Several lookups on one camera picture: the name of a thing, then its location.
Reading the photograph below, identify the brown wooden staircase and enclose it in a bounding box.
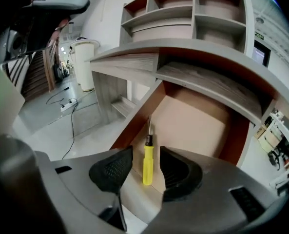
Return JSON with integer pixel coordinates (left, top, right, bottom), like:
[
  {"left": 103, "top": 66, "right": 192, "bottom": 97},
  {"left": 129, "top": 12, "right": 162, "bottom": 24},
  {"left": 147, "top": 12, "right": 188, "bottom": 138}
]
[{"left": 2, "top": 42, "right": 60, "bottom": 102}]

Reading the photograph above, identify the person's left hand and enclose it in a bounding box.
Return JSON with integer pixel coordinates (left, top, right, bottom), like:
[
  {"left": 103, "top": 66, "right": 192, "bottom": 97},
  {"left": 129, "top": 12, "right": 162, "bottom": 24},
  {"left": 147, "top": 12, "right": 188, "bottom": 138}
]
[{"left": 55, "top": 18, "right": 70, "bottom": 32}]

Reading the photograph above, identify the white power strip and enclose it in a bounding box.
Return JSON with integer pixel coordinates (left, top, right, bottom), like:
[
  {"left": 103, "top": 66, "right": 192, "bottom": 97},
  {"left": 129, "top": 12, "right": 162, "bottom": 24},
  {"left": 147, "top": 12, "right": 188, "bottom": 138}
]
[{"left": 60, "top": 99, "right": 78, "bottom": 112}]

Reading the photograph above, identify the dark door window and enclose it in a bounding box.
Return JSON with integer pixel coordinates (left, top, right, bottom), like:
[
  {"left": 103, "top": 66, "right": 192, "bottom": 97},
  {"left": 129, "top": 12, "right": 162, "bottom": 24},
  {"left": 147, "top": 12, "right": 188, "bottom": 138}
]
[{"left": 252, "top": 40, "right": 272, "bottom": 67}]

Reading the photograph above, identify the black floor cable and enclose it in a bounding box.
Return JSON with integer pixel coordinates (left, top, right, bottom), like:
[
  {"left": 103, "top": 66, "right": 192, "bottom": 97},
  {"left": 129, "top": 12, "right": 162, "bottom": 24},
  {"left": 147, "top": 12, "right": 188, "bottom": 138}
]
[
  {"left": 45, "top": 87, "right": 70, "bottom": 106},
  {"left": 61, "top": 98, "right": 78, "bottom": 161}
]

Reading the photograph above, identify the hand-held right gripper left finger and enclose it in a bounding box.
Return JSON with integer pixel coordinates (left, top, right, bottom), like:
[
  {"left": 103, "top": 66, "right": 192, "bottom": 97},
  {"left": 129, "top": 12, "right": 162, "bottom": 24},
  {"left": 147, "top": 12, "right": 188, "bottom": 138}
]
[{"left": 34, "top": 145, "right": 135, "bottom": 233}]

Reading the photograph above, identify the yellow handled screwdriver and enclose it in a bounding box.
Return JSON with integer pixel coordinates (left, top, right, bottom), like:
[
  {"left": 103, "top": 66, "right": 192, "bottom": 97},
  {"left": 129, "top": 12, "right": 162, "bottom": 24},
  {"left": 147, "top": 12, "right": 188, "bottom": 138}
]
[{"left": 142, "top": 115, "right": 155, "bottom": 186}]

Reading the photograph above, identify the white office desk frame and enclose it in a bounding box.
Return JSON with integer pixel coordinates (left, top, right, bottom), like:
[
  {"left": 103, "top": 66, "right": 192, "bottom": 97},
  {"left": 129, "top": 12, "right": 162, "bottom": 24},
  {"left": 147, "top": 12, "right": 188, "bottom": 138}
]
[{"left": 256, "top": 108, "right": 289, "bottom": 196}]

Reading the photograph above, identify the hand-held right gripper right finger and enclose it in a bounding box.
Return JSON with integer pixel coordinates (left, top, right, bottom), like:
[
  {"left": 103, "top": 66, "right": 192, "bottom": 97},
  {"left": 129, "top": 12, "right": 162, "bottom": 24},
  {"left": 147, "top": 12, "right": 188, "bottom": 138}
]
[{"left": 143, "top": 146, "right": 289, "bottom": 234}]

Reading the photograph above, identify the grey wooden desk with shelves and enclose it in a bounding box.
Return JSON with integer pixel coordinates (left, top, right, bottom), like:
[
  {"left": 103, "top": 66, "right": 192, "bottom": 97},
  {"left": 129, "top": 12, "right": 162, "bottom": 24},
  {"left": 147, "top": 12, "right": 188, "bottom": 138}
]
[{"left": 85, "top": 0, "right": 289, "bottom": 170}]

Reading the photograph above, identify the pinkish wooden drawer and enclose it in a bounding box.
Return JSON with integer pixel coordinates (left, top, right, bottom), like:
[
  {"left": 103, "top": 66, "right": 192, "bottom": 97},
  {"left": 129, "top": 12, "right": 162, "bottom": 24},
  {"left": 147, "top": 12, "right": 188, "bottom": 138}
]
[{"left": 110, "top": 79, "right": 256, "bottom": 225}]

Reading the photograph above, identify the white ribbed cylindrical stand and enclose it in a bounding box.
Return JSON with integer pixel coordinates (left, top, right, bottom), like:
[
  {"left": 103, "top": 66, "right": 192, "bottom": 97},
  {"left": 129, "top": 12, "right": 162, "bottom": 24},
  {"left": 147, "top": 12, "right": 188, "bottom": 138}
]
[{"left": 70, "top": 39, "right": 100, "bottom": 92}]

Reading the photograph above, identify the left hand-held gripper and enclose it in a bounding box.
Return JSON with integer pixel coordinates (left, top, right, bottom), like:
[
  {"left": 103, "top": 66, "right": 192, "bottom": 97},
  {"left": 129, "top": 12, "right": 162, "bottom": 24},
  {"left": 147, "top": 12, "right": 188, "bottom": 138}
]
[{"left": 0, "top": 0, "right": 91, "bottom": 64}]

